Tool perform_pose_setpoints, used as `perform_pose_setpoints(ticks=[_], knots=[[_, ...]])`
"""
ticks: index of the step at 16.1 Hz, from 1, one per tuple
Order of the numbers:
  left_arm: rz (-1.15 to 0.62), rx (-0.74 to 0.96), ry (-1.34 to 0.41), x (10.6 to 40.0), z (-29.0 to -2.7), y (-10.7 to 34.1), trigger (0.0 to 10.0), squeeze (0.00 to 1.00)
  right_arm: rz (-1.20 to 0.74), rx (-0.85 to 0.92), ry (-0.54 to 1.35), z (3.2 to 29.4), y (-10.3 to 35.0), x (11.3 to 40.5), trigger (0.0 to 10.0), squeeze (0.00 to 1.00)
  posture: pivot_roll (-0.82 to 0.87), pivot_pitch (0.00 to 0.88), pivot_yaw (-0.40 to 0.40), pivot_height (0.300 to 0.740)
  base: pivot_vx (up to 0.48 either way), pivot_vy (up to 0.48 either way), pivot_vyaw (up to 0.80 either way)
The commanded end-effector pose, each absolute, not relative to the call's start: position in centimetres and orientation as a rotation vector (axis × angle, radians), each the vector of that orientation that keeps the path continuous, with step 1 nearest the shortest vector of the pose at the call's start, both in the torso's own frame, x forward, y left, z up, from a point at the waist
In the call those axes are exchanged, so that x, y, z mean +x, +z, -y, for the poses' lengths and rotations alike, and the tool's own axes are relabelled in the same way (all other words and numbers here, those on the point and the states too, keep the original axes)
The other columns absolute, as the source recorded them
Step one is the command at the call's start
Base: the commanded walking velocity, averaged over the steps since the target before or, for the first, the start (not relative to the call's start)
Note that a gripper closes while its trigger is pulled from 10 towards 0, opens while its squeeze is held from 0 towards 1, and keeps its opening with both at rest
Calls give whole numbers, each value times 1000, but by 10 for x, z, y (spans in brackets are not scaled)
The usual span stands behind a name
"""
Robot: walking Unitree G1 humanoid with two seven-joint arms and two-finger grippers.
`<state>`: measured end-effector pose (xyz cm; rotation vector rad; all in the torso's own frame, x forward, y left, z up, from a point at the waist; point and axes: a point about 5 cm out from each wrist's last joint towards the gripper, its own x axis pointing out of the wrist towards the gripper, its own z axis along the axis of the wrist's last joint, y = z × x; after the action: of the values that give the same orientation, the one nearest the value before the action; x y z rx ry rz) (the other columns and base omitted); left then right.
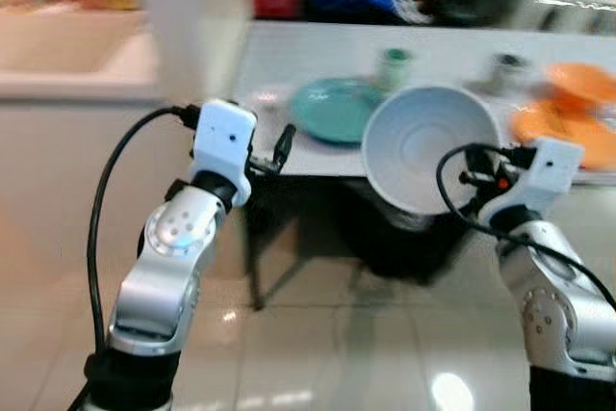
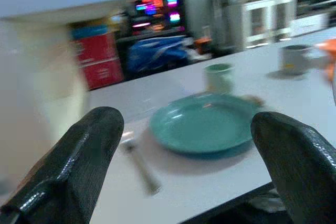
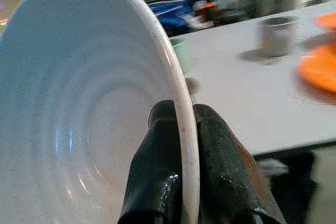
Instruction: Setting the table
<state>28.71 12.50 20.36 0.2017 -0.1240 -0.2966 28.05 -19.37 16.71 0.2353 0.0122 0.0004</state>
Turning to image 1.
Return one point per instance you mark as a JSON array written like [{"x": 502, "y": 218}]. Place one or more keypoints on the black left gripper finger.
[{"x": 284, "y": 145}]

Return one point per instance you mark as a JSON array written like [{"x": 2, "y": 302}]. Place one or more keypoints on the orange flat plate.
[{"x": 563, "y": 132}]

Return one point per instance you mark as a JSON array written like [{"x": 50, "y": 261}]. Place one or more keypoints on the teal plate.
[{"x": 332, "y": 108}]

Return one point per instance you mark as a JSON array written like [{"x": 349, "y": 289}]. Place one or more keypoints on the black bin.
[{"x": 395, "y": 243}]

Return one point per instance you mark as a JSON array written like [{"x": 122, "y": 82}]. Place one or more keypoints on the orange bowl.
[{"x": 582, "y": 82}]

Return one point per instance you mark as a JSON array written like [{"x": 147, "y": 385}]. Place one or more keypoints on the grey metal cup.
[{"x": 508, "y": 74}]

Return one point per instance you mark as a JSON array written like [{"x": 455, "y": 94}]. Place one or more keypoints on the white ribbed bowl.
[{"x": 414, "y": 146}]

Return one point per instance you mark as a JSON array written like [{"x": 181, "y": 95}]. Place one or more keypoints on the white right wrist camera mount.
[{"x": 544, "y": 175}]

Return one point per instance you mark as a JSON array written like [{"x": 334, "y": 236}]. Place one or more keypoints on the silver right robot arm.
[{"x": 563, "y": 305}]

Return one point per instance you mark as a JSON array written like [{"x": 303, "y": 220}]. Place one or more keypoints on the green cup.
[{"x": 395, "y": 69}]

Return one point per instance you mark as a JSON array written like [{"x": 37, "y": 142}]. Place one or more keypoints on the small clear glass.
[{"x": 265, "y": 100}]

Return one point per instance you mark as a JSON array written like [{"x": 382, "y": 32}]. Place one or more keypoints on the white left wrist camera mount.
[{"x": 223, "y": 137}]

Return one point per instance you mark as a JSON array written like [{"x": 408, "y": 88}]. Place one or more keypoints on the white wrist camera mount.
[
  {"x": 544, "y": 175},
  {"x": 223, "y": 137}
]

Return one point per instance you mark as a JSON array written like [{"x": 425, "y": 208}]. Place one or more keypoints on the white table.
[{"x": 452, "y": 50}]

